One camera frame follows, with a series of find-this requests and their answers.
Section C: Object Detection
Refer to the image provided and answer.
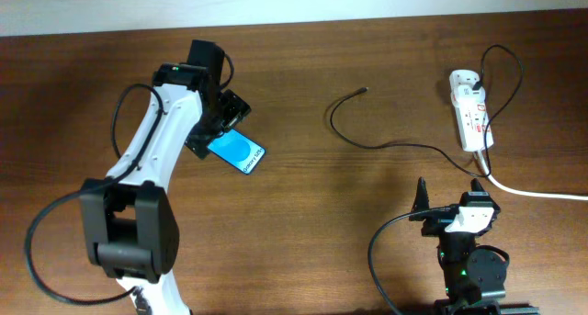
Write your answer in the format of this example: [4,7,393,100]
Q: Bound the blue Galaxy smartphone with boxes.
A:
[207,129,266,174]

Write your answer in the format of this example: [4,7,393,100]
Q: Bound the black USB charging cable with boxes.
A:
[329,44,525,179]

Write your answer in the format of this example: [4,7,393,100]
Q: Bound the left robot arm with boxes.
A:
[81,39,251,314]

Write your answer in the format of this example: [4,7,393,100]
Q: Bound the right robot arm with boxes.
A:
[410,177,539,315]

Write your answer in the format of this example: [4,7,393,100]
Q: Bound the white USB charger adapter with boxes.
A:
[451,84,486,107]

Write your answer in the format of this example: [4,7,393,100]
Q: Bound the white power strip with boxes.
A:
[449,70,493,152]

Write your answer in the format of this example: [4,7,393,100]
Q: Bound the white power strip cord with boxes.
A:
[475,150,588,202]

